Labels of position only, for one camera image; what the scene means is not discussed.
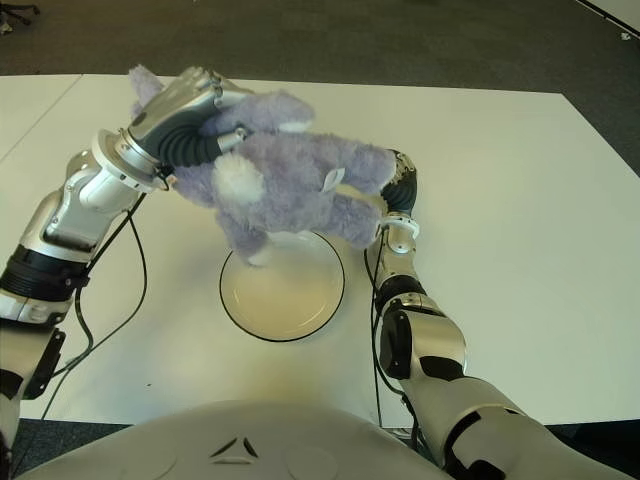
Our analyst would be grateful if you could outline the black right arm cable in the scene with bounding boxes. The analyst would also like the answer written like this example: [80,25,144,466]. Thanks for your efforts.
[363,234,431,451]

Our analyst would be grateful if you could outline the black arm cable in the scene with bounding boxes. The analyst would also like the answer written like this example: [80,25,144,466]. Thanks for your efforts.
[42,192,149,421]
[363,234,431,451]

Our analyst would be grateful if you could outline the black office chair base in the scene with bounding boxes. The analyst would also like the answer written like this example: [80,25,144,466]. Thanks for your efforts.
[0,0,41,26]

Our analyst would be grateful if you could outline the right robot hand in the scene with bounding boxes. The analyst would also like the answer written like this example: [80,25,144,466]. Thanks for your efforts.
[382,148,419,217]

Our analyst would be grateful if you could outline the white plate black rim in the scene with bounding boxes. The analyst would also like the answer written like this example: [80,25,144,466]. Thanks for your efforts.
[218,232,347,344]

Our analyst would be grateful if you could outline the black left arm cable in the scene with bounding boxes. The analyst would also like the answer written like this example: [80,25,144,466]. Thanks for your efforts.
[42,192,149,421]

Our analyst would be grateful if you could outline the purple plush bunny doll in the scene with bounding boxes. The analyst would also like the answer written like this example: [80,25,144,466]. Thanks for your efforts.
[127,64,396,269]

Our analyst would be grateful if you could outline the white panel with dark edge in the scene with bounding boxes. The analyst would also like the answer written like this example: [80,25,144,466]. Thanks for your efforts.
[579,0,640,26]

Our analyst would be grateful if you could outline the grey robot torso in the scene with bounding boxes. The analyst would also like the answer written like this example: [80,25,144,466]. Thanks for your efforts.
[19,398,446,480]

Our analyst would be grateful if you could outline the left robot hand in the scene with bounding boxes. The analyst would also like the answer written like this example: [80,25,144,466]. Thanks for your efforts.
[119,67,254,169]

